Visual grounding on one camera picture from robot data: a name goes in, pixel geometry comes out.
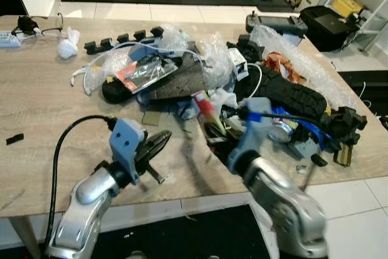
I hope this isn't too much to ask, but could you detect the round silver motor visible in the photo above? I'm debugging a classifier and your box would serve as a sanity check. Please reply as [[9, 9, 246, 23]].
[[267, 119, 299, 146]]

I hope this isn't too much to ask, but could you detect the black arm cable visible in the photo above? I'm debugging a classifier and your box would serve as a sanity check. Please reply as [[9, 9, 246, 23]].
[[238, 109, 333, 133], [44, 115, 117, 249]]

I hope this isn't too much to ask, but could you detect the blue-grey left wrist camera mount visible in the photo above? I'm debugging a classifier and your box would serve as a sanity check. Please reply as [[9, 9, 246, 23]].
[[109, 118, 147, 185]]

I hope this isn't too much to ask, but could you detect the clear crumpled plastic bag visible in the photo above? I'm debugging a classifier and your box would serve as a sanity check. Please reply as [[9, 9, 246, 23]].
[[159, 24, 236, 91]]

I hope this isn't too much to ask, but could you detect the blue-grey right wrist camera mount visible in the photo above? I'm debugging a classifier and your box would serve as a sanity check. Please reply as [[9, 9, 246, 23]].
[[232, 96, 275, 158]]

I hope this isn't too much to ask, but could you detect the small black flat piece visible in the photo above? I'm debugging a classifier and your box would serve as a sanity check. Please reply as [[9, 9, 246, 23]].
[[5, 133, 25, 146]]

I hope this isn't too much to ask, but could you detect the brown cardboard scrap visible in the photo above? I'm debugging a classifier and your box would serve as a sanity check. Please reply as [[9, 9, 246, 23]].
[[142, 110, 162, 127]]

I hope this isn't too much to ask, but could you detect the clear bag with red-black packet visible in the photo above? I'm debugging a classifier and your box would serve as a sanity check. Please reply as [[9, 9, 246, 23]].
[[115, 53, 180, 94]]

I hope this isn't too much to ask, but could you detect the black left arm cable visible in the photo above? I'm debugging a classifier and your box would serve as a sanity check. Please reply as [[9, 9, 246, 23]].
[[44, 115, 117, 249]]

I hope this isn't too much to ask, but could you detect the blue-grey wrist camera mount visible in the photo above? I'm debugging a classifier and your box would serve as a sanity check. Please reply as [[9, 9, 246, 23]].
[[232, 96, 275, 158], [109, 118, 147, 185]]

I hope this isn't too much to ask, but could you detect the blue cable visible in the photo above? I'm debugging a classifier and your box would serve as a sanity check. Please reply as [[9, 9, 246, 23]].
[[270, 106, 336, 152]]

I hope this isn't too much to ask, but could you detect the white crumpled tissue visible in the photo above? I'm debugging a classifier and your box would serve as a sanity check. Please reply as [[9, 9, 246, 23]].
[[57, 26, 81, 60]]

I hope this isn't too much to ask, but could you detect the black carry case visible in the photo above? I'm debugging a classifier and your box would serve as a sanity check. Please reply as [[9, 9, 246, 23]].
[[299, 5, 366, 53]]

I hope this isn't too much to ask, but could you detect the yellow box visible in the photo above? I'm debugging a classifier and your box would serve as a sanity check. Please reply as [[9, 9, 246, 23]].
[[330, 0, 365, 19]]

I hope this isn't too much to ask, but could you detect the black power adapter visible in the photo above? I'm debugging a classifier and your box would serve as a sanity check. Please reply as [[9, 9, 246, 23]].
[[10, 13, 65, 36]]

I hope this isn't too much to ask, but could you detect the black boot with lugged sole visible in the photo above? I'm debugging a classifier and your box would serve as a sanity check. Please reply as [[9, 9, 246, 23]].
[[233, 64, 329, 121]]

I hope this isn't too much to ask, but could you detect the white crumpled paper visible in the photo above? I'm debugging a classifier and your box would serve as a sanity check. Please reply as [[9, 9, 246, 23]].
[[208, 87, 239, 112]]

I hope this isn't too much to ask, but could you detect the white power strip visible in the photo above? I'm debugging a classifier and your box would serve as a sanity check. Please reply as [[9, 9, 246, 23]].
[[0, 30, 22, 48]]

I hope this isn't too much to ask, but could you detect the orange crumpled mesh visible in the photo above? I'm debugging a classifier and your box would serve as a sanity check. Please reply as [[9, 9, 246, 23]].
[[264, 51, 305, 85]]

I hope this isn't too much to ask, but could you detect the black shoe with grey sole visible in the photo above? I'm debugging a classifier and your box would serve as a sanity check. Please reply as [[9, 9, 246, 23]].
[[101, 58, 210, 104]]

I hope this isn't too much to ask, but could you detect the black notched foam strip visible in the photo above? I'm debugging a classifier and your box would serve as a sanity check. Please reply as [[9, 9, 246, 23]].
[[84, 26, 166, 56]]

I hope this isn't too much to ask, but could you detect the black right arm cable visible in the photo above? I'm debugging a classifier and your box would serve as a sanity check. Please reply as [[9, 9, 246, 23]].
[[238, 109, 333, 133]]

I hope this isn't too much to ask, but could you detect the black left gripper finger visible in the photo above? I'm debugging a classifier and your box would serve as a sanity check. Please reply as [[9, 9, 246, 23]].
[[145, 138, 173, 164], [142, 130, 173, 153]]

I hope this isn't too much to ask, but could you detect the black knob clamp with brass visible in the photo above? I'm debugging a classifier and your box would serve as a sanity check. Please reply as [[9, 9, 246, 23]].
[[326, 106, 369, 168]]

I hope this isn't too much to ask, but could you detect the grey remote controller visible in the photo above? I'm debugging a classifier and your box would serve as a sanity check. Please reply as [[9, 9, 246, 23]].
[[245, 11, 309, 37]]

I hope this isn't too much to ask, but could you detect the clear bubble wrap sheet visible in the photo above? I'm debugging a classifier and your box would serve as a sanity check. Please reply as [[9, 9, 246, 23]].
[[250, 24, 360, 111]]

